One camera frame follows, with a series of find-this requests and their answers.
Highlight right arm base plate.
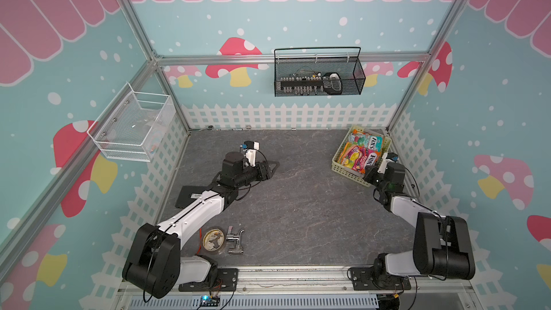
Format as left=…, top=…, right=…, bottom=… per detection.
left=347, top=267, right=411, bottom=293

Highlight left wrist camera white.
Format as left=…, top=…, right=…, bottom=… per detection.
left=241, top=141, right=260, bottom=166

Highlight black wire wall basket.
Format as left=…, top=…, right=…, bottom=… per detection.
left=273, top=47, right=366, bottom=97

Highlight black network switch box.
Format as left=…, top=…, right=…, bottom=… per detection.
left=175, top=186, right=217, bottom=210

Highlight aluminium front rail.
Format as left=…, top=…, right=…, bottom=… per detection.
left=115, top=264, right=474, bottom=298

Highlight items in black basket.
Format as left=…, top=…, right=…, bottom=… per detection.
left=275, top=73, right=344, bottom=96

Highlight orange candy bag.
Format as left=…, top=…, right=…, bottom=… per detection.
left=337, top=142, right=381, bottom=175

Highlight small green-lit circuit board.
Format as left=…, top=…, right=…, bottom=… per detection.
left=197, top=295, right=221, bottom=309

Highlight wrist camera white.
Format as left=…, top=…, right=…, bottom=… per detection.
left=378, top=152, right=399, bottom=175
left=241, top=141, right=260, bottom=166

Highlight white wire wall basket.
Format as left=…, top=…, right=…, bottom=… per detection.
left=88, top=83, right=176, bottom=162

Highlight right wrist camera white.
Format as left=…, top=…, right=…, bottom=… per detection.
left=378, top=152, right=399, bottom=175

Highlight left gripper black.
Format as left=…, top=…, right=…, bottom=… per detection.
left=234, top=160, right=280, bottom=187

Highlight chrome metal faucet part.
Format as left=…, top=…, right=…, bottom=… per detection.
left=226, top=226, right=245, bottom=255

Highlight tape roll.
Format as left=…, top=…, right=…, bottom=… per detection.
left=202, top=228, right=226, bottom=254

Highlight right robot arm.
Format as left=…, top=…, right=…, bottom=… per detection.
left=364, top=162, right=476, bottom=281

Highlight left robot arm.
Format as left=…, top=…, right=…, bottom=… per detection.
left=122, top=149, right=280, bottom=299

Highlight green plastic basket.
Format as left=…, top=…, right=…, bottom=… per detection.
left=331, top=126, right=392, bottom=187

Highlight teal candy bag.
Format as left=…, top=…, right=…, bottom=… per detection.
left=348, top=131, right=384, bottom=152

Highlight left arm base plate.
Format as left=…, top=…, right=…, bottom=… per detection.
left=178, top=268, right=239, bottom=292

